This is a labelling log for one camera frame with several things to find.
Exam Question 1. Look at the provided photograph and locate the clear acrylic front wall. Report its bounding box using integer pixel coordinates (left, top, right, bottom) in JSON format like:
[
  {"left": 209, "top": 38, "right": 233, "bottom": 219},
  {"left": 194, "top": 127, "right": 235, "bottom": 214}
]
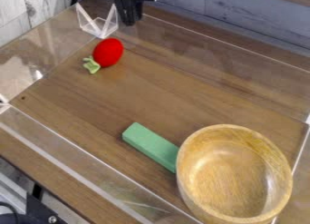
[{"left": 0, "top": 104, "right": 201, "bottom": 224}]

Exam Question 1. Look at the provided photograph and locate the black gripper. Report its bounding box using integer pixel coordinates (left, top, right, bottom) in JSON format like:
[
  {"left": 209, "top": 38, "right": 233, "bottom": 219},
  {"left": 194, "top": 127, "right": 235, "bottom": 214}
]
[{"left": 113, "top": 0, "right": 157, "bottom": 25}]

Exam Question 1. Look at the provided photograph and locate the red plush strawberry toy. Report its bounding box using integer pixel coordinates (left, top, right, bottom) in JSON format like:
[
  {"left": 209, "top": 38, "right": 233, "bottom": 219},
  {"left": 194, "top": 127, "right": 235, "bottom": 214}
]
[{"left": 84, "top": 38, "right": 122, "bottom": 74}]

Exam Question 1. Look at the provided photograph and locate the wooden bowl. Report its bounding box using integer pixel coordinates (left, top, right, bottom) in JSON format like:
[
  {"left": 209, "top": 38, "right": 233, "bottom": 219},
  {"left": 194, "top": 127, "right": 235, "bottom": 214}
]
[{"left": 174, "top": 124, "right": 292, "bottom": 224}]

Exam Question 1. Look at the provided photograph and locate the clear acrylic left wall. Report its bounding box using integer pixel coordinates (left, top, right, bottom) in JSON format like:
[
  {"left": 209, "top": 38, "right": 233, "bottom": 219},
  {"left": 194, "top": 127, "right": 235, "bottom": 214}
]
[{"left": 0, "top": 5, "right": 96, "bottom": 106}]

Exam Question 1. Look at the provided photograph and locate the clear acrylic wall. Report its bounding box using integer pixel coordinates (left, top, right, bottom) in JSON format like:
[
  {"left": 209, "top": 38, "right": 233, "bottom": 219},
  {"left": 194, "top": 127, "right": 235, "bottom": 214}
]
[
  {"left": 0, "top": 5, "right": 96, "bottom": 106},
  {"left": 0, "top": 104, "right": 201, "bottom": 224},
  {"left": 116, "top": 7, "right": 310, "bottom": 122}
]

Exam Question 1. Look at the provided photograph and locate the green rectangular block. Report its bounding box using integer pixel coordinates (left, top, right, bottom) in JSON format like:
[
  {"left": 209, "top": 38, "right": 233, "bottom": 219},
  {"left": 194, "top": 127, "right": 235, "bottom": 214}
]
[{"left": 122, "top": 122, "right": 178, "bottom": 173}]

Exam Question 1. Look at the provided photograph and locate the clear acrylic back wall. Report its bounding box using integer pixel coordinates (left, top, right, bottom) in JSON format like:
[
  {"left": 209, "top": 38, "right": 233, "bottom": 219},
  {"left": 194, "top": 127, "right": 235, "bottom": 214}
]
[{"left": 116, "top": 7, "right": 310, "bottom": 122}]

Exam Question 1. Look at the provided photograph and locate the black clamp with screw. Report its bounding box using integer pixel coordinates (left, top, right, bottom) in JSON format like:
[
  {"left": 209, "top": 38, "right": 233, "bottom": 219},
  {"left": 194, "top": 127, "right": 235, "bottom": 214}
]
[{"left": 0, "top": 183, "right": 68, "bottom": 224}]

